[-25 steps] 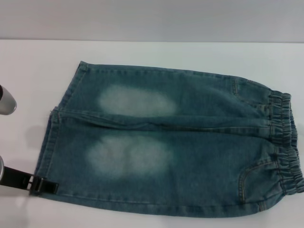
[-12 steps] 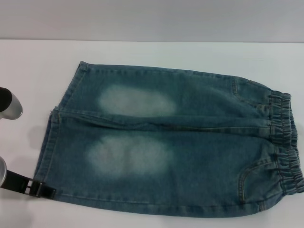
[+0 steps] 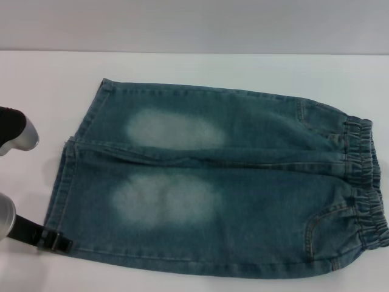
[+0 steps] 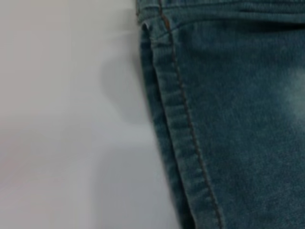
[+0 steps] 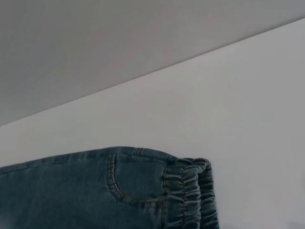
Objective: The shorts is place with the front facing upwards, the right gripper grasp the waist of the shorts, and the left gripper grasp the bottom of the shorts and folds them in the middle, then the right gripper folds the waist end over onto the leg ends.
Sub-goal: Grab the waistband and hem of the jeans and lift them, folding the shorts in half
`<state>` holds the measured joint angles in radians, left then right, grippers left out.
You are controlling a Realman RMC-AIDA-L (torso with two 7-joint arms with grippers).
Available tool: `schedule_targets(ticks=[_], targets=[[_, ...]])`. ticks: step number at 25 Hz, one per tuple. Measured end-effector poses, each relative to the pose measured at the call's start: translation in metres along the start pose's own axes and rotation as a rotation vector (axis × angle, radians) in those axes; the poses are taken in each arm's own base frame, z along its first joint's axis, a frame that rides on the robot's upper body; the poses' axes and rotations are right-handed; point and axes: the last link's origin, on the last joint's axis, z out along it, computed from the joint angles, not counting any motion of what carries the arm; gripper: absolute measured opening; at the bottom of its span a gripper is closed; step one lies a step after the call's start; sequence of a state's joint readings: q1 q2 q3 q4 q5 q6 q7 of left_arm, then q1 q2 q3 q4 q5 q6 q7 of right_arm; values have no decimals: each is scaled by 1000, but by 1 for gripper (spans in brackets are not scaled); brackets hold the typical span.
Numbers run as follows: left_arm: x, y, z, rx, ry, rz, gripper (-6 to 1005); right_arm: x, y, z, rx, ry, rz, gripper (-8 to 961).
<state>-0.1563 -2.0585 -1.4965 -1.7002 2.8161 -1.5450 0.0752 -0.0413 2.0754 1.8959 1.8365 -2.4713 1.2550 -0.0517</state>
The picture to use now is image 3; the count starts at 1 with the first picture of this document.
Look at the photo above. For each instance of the blue denim shorts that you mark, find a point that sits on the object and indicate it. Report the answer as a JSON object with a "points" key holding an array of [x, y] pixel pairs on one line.
{"points": [[194, 182]]}

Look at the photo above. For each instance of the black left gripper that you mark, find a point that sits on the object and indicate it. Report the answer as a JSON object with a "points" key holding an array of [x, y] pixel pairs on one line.
{"points": [[26, 228]]}

